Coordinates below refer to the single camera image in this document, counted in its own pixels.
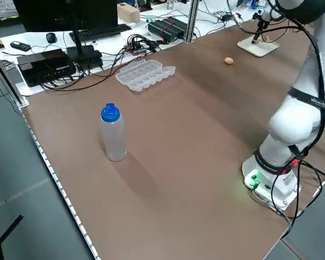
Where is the flat black equipment box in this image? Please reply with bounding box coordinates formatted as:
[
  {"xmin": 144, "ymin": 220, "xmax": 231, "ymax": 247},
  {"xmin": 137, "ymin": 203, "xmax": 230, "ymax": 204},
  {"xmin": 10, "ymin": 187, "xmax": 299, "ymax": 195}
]
[{"xmin": 16, "ymin": 48, "xmax": 77, "ymax": 88}]

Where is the black cable hub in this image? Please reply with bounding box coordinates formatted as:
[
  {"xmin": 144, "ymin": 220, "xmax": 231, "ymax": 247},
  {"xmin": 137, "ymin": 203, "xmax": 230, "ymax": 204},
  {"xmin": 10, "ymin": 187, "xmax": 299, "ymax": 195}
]
[{"xmin": 123, "ymin": 34, "xmax": 163, "ymax": 56}]

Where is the black monitor with stand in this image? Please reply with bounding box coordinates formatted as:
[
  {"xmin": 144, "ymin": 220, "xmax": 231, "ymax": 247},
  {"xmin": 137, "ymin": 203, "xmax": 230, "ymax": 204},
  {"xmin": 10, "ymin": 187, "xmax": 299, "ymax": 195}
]
[{"xmin": 12, "ymin": 0, "xmax": 118, "ymax": 62}]

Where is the small black handheld device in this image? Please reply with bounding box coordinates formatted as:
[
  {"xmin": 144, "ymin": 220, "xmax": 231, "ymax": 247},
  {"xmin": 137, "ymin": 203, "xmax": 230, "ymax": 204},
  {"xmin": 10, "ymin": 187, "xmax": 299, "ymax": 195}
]
[{"xmin": 10, "ymin": 41, "xmax": 32, "ymax": 52}]

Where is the wooden box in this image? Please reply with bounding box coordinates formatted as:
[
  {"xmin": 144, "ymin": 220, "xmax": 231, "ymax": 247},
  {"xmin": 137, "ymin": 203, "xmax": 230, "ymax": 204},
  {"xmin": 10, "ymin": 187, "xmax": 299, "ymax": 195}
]
[{"xmin": 116, "ymin": 2, "xmax": 141, "ymax": 24}]

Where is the black keyboard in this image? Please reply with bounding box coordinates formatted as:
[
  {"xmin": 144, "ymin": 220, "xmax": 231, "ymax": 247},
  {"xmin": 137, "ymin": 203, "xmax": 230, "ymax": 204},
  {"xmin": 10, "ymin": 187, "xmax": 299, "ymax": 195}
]
[{"xmin": 69, "ymin": 23, "xmax": 133, "ymax": 43}]

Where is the clear plastic egg carton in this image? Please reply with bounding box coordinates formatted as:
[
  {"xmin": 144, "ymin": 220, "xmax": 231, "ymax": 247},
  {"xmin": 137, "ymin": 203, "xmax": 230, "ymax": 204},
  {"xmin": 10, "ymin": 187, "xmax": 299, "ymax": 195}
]
[{"xmin": 114, "ymin": 59, "xmax": 177, "ymax": 94}]

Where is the cream-white tray with bear print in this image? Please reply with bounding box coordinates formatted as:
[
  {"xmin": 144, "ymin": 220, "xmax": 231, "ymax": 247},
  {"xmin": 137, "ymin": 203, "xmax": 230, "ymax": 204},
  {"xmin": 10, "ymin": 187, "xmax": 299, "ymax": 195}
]
[{"xmin": 237, "ymin": 34, "xmax": 280, "ymax": 58}]

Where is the white desk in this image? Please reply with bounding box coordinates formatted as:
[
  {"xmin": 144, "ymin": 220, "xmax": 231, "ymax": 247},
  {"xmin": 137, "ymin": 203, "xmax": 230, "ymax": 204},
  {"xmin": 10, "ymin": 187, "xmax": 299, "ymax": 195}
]
[{"xmin": 0, "ymin": 0, "xmax": 263, "ymax": 97}]

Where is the aluminium frame post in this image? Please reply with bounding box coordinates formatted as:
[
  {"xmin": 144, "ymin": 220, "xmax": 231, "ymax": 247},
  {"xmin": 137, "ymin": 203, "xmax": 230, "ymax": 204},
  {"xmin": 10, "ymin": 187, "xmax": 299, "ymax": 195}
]
[
  {"xmin": 0, "ymin": 42, "xmax": 30, "ymax": 109},
  {"xmin": 184, "ymin": 0, "xmax": 200, "ymax": 43}
]

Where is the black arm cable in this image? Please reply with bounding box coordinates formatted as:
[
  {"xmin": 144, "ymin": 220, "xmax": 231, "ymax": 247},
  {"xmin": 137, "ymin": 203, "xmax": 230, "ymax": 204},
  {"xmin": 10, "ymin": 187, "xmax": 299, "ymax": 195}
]
[{"xmin": 226, "ymin": 0, "xmax": 325, "ymax": 160}]

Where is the black finned power supply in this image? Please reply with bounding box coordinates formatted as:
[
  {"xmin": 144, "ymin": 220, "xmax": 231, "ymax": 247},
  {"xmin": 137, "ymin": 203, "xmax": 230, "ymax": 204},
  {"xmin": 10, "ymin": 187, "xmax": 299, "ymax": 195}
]
[{"xmin": 147, "ymin": 16, "xmax": 189, "ymax": 44}]

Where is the clear bottle with blue cap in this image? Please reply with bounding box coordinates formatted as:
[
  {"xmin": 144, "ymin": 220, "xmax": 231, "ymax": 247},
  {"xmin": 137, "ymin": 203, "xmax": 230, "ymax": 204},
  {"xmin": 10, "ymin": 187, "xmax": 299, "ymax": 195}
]
[{"xmin": 100, "ymin": 102, "xmax": 127, "ymax": 163}]

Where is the black base cable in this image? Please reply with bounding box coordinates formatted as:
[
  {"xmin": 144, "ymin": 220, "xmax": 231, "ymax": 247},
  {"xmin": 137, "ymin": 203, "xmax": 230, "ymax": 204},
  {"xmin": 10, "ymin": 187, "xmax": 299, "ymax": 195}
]
[{"xmin": 270, "ymin": 158, "xmax": 325, "ymax": 236}]

